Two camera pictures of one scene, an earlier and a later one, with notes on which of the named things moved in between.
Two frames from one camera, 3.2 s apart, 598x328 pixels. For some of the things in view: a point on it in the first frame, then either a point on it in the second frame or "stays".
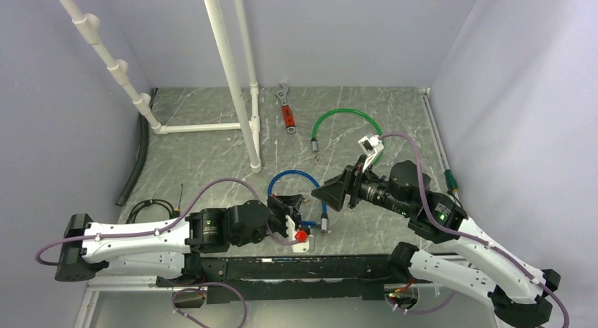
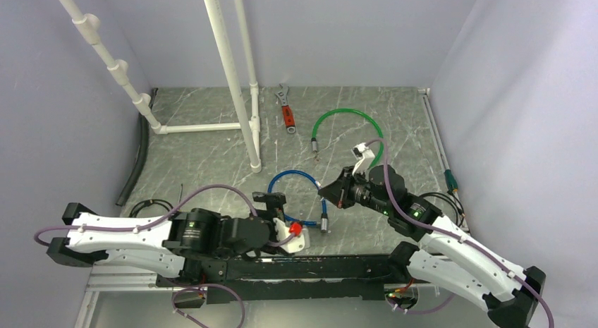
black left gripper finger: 297,214 to 273,200
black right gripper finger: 335,189 stays
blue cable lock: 324,222 stays
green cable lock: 320,118 stays
